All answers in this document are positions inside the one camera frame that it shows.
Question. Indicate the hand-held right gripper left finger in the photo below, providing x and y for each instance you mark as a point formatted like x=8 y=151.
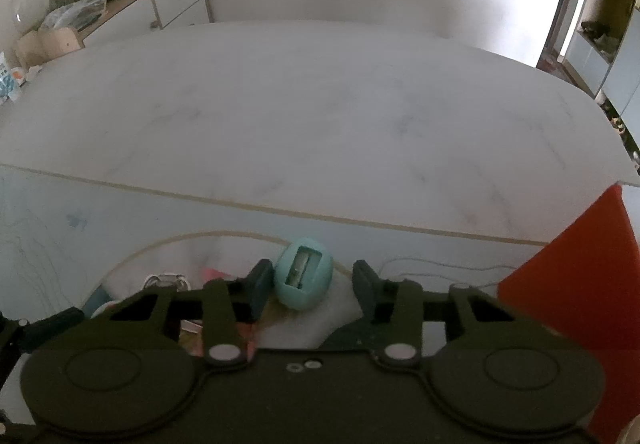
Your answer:
x=260 y=291

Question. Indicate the red cardboard box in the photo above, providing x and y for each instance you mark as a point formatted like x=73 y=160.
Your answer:
x=565 y=284

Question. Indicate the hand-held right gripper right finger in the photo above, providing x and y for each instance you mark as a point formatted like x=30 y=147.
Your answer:
x=364 y=289

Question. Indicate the open shelf unit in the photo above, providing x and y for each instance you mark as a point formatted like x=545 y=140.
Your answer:
x=615 y=64

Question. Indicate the clear glass bowl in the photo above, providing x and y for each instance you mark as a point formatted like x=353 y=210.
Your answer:
x=25 y=9

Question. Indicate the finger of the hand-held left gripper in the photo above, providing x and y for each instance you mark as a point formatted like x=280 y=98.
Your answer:
x=55 y=326

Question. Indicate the teal egg-shaped pencil sharpener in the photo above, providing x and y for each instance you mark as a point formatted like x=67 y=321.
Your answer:
x=287 y=291

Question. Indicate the brown door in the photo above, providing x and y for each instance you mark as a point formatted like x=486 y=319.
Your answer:
x=567 y=14

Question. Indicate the beige box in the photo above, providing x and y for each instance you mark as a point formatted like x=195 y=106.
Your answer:
x=55 y=41

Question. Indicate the blue and white packets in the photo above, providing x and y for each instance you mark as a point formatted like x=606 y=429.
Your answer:
x=7 y=79

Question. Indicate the clear plastic bag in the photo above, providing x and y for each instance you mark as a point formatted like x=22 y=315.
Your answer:
x=75 y=11

